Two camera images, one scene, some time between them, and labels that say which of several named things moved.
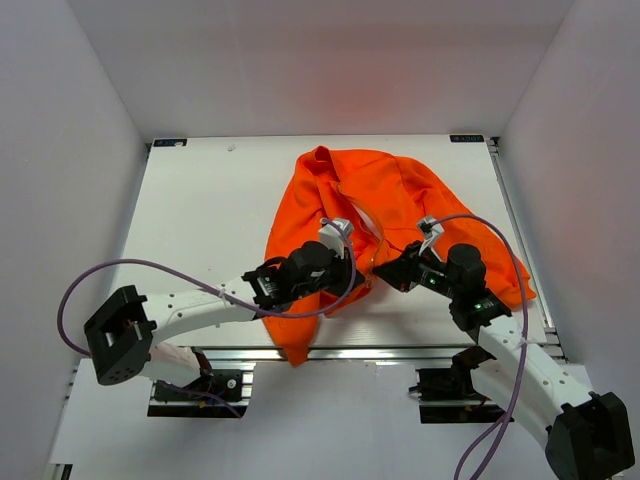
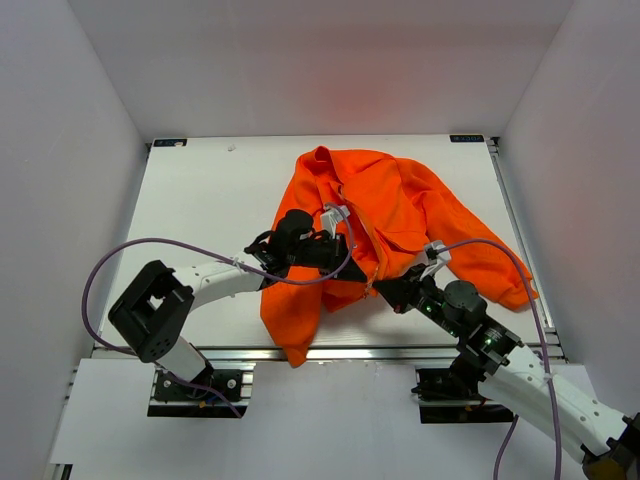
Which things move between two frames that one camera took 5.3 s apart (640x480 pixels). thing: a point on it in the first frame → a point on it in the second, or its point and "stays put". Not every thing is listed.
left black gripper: [343, 267] → [334, 247]
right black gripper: [401, 272] → [398, 294]
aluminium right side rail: [506, 191] stays put
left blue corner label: [170, 142] stays put
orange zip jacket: [383, 198] stays put
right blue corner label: [466, 138] stays put
